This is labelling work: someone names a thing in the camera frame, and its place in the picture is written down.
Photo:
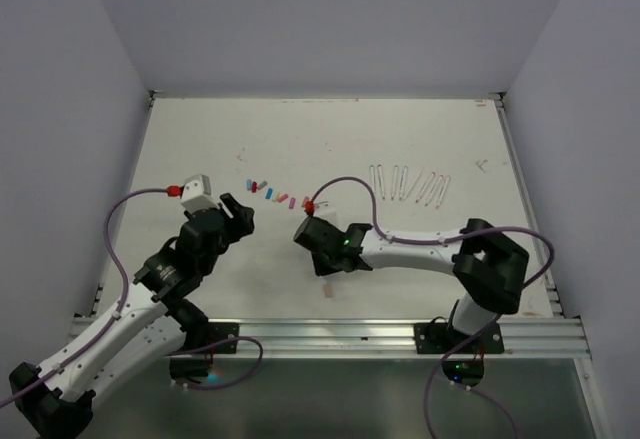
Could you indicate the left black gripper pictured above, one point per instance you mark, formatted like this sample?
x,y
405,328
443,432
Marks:
x,y
241,221

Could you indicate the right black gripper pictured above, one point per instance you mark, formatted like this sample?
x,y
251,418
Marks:
x,y
322,266

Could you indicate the light blue pen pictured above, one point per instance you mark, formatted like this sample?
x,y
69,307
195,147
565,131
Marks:
x,y
373,180

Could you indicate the grey pen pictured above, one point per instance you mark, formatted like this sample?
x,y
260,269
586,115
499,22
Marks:
x,y
394,182

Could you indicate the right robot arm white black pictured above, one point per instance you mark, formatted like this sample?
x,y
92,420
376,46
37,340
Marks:
x,y
489,265

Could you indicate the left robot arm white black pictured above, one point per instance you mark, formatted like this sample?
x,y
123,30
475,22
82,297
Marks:
x,y
152,318

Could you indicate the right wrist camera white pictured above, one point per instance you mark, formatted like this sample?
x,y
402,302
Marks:
x,y
324,210

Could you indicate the aluminium mounting rail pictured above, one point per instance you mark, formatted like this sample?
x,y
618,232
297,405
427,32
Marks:
x,y
527,338

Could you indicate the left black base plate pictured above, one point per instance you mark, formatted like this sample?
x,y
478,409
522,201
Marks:
x,y
209,338

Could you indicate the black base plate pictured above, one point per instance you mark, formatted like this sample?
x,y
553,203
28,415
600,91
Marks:
x,y
437,336
209,338

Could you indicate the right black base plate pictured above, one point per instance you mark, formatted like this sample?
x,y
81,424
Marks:
x,y
437,336

